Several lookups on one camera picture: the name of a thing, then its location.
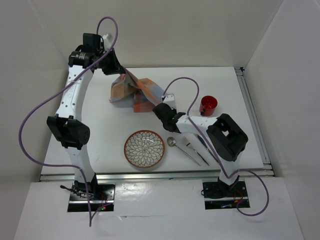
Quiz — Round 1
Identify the silver spoon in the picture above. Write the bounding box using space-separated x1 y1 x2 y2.
166 136 200 166

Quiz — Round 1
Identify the silver fork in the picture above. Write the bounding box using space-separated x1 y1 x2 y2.
182 136 210 166

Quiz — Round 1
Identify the checkered orange blue cloth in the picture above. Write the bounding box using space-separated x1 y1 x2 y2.
109 68 164 113

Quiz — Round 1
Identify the silver table knife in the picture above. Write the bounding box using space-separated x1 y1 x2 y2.
197 135 221 166

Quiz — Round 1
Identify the floral patterned ceramic plate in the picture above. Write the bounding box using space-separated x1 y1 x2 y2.
123 130 165 169

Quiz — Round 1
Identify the red mug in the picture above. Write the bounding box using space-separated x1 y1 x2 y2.
199 95 218 117

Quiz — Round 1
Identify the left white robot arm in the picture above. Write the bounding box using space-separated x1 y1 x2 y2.
46 33 124 200

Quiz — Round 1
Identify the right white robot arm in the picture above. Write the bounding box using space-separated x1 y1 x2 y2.
152 94 249 196

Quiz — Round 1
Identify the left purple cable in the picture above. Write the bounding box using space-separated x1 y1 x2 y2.
19 16 119 228

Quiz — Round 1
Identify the purple cable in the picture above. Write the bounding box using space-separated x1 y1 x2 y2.
19 16 119 228
161 76 271 216

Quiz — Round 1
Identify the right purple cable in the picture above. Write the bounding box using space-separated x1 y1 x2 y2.
161 76 271 216

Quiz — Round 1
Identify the right aluminium rail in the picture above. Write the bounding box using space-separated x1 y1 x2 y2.
234 67 273 172

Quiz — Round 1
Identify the aluminium rail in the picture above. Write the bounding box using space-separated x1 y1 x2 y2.
234 67 273 172
38 168 276 182

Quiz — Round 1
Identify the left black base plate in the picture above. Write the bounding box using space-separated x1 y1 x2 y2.
69 184 116 203

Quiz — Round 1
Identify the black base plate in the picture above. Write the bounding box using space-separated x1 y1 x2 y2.
201 180 248 199
69 184 116 203

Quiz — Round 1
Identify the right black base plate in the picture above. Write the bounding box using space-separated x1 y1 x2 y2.
201 180 248 199

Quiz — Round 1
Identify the front aluminium rail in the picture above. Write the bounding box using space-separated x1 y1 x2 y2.
38 168 276 182

